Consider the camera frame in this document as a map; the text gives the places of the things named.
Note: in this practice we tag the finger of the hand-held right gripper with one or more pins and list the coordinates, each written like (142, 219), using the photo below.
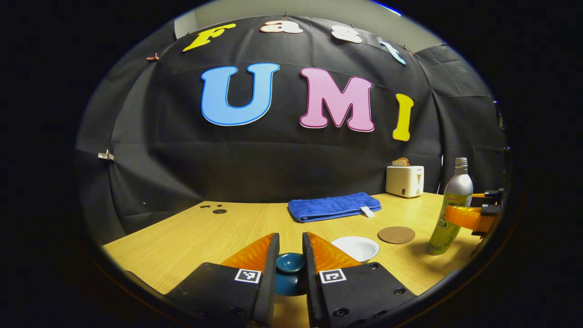
(462, 217)
(489, 196)

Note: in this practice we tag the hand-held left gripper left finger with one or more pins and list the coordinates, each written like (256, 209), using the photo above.
(269, 282)

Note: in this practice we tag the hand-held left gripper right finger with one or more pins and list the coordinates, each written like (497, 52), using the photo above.
(310, 287)

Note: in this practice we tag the silver green water bottle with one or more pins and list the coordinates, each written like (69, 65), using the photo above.
(457, 187)

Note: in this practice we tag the teal teacup white inside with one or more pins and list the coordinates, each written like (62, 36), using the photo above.
(357, 248)

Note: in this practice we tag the brown round coaster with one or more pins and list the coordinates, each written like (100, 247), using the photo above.
(396, 235)

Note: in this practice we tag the white toaster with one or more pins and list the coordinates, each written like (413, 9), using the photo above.
(404, 181)

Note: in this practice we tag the bread slice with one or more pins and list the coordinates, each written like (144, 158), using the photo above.
(401, 162)

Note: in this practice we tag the blue folded towel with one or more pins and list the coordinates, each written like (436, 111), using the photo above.
(332, 207)

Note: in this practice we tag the black backdrop cloth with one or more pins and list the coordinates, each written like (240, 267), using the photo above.
(182, 150)

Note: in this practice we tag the white backdrop clip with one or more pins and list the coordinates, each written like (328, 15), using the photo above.
(105, 155)

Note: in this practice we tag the red backdrop clip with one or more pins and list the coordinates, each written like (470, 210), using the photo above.
(153, 57)

